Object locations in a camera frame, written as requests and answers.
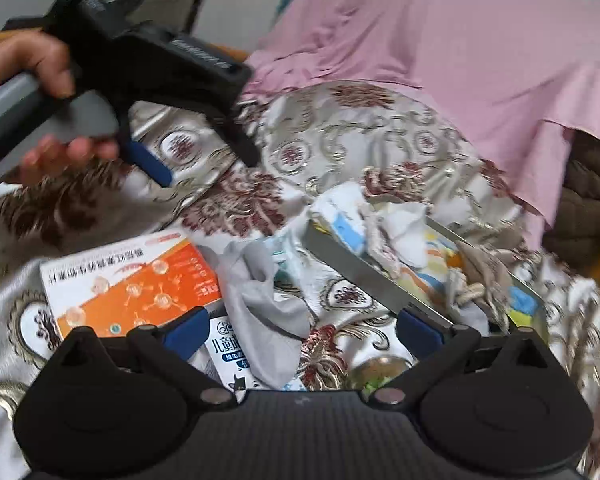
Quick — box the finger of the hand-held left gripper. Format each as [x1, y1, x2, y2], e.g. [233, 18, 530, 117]
[122, 140, 175, 187]
[200, 105, 262, 167]

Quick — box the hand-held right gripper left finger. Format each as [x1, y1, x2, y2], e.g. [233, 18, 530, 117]
[55, 307, 237, 406]

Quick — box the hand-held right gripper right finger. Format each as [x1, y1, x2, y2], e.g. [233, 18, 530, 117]
[369, 307, 551, 407]

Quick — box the grey metal tray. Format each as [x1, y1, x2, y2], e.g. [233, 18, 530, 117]
[304, 202, 551, 341]

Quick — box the beige drawstring pouch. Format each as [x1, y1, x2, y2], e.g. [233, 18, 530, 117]
[447, 237, 518, 311]

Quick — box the grey cloth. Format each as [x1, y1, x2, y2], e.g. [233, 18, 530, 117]
[219, 241, 312, 392]

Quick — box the plain white cloth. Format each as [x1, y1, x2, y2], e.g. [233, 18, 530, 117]
[377, 204, 431, 267]

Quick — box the white blue-striped cloth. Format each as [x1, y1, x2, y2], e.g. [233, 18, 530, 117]
[310, 182, 372, 257]

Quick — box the person's left hand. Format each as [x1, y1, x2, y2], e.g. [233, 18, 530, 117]
[0, 35, 121, 186]

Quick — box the blue and white box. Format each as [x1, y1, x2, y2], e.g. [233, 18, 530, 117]
[202, 316, 263, 401]

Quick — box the orange and white box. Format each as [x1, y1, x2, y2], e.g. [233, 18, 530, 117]
[39, 229, 222, 340]

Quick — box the floral satin blanket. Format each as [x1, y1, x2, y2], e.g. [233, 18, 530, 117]
[0, 80, 600, 480]

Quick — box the cartoon print towel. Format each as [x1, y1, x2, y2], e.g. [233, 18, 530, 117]
[502, 282, 548, 333]

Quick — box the pink shirt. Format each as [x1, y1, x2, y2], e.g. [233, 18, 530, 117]
[242, 0, 600, 238]

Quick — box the brown quilted jacket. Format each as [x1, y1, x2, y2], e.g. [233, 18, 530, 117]
[542, 127, 600, 273]

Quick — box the dark picture frame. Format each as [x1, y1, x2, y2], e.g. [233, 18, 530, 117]
[150, 0, 208, 28]

